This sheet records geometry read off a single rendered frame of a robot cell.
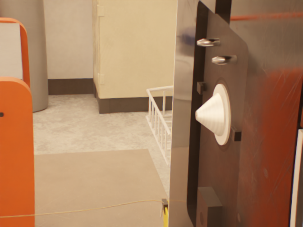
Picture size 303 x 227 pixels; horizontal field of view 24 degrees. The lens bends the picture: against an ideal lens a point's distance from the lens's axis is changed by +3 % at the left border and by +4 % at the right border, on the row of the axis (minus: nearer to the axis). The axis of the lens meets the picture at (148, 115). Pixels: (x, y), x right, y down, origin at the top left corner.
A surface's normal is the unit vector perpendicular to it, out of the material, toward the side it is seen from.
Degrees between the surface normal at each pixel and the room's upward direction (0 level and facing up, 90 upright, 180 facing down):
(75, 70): 90
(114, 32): 90
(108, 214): 0
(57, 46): 90
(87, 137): 0
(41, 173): 0
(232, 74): 90
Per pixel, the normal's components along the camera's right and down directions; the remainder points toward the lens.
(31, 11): 0.54, 0.32
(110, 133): 0.03, -0.93
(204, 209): -0.99, 0.04
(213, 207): 0.17, 0.37
